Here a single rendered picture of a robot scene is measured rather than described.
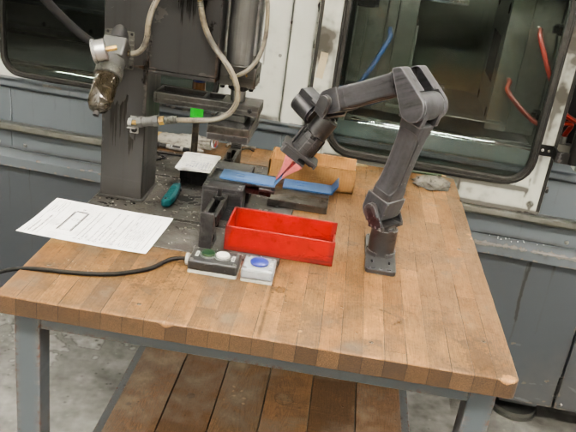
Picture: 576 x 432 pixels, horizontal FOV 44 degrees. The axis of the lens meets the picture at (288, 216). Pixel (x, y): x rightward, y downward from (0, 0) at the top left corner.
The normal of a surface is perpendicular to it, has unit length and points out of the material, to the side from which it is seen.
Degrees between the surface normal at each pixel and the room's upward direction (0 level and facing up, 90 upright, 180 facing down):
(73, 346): 0
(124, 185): 90
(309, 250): 90
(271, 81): 90
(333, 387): 0
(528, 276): 90
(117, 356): 0
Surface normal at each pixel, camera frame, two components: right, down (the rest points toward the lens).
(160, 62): -0.11, 0.37
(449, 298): 0.12, -0.91
